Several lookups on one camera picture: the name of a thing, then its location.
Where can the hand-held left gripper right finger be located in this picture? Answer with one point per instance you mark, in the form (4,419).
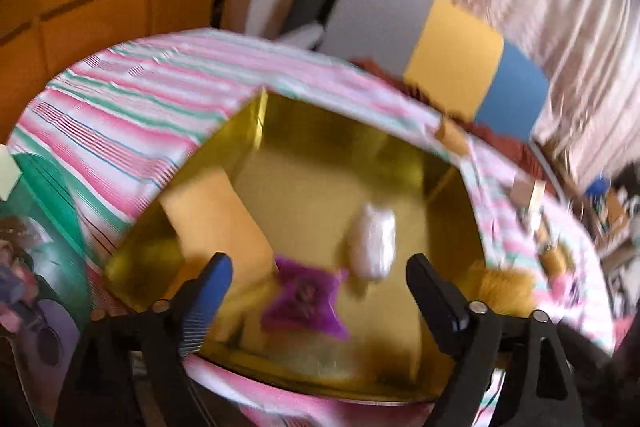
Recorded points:
(432,292)

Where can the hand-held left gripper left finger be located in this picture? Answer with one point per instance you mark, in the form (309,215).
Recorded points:
(212,292)

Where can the purple snack packet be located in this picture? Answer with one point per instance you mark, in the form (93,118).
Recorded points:
(300,297)

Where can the gold cardboard box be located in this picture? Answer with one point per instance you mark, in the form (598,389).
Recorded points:
(300,187)

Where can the yellow sponge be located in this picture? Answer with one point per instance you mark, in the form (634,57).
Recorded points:
(215,217)

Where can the pearly white packet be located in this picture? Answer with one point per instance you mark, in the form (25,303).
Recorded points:
(372,242)

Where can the cracker packet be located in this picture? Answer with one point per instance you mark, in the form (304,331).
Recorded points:
(557,259)

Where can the small beige carton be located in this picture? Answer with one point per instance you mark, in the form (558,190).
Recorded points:
(525,194)

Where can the brown sponge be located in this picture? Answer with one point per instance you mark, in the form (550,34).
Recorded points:
(452,137)

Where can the reddish brown cloth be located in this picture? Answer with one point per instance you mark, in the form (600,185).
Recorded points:
(505,147)

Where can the green printed bag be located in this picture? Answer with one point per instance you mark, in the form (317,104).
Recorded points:
(40,257)

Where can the blue bag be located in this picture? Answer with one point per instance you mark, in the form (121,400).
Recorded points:
(597,187)

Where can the pink green striped cloth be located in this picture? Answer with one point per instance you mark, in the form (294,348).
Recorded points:
(125,107)

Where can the grey yellow blue chair backrest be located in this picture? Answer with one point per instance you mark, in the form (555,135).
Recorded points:
(450,57)

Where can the pale yellow paper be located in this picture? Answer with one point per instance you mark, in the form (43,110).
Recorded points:
(9,172)

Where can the grey chair armrest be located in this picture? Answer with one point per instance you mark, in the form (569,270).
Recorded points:
(302,37)

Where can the pale patterned curtain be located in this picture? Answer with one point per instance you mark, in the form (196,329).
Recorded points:
(575,7)

